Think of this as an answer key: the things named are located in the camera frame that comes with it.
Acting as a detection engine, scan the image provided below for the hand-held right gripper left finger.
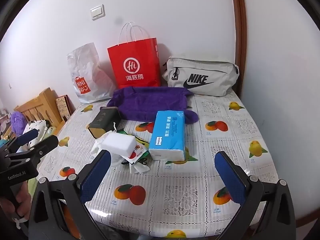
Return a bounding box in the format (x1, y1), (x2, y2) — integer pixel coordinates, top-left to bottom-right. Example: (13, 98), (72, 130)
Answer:
(28, 149), (112, 240)

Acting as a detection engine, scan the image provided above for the blue tissue pack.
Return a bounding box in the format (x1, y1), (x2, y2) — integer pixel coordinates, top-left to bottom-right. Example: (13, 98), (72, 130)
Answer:
(148, 110), (186, 161)

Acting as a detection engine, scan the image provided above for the fruit printed tablecloth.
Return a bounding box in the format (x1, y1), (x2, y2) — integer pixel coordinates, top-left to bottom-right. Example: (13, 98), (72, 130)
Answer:
(37, 90), (279, 239)

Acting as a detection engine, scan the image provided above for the pale green pillow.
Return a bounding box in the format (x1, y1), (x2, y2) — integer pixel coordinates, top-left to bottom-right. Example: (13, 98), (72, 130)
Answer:
(41, 126), (57, 140)

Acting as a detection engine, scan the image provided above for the red paper bag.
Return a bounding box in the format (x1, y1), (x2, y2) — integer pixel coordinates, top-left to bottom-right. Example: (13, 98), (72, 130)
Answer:
(107, 22), (161, 90)

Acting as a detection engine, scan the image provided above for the person's left hand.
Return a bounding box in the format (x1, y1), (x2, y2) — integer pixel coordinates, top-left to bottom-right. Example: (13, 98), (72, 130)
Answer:
(0, 180), (33, 221)

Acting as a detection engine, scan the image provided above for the grey waist bag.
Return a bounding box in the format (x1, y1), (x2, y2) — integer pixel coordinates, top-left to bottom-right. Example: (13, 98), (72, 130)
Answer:
(162, 54), (240, 97)

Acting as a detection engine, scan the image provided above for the white sponge block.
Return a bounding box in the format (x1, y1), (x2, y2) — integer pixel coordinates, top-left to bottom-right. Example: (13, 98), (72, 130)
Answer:
(104, 131), (137, 157)

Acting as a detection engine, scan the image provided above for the brown picture frame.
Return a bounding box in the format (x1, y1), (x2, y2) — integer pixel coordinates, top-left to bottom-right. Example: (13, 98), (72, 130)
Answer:
(55, 95), (73, 120)

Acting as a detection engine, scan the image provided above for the white wall switch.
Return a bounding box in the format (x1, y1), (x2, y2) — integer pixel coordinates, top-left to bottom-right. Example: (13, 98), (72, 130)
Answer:
(90, 4), (105, 21)

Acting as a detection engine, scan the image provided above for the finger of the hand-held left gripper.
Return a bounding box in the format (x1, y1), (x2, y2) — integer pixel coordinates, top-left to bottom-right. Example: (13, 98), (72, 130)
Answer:
(0, 128), (40, 153)
(4, 134), (59, 166)

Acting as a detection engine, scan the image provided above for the purple plush toy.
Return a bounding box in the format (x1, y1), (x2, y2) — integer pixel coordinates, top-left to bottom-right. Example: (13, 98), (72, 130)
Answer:
(10, 112), (27, 134)

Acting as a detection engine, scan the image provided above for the yellow green bedsheet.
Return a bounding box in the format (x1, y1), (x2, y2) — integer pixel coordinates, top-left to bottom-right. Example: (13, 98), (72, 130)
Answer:
(27, 179), (38, 202)

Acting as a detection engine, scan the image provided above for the dark green tin box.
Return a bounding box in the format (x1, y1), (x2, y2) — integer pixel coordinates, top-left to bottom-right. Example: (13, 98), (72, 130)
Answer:
(87, 106), (121, 139)

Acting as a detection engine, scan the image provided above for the white spotted pillow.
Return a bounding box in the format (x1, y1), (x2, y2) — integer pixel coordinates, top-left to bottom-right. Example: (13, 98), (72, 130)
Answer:
(24, 120), (50, 143)

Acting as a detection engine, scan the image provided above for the wooden bed headboard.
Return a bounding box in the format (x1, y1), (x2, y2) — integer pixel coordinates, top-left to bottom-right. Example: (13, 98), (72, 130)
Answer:
(14, 87), (77, 130)

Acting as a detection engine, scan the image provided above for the green snack packet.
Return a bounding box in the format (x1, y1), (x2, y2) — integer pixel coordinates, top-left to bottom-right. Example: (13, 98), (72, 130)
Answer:
(117, 129), (150, 164)

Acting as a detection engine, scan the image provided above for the white plastic shopping bag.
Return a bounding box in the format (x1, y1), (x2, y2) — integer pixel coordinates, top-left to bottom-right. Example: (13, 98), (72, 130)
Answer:
(67, 42), (117, 104)

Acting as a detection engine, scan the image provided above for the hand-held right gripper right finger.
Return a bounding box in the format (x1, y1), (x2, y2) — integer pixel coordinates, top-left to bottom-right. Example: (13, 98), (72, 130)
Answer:
(212, 151), (298, 240)

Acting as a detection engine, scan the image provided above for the purple towel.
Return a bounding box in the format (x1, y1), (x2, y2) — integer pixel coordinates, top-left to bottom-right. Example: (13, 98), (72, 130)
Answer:
(107, 86), (199, 125)

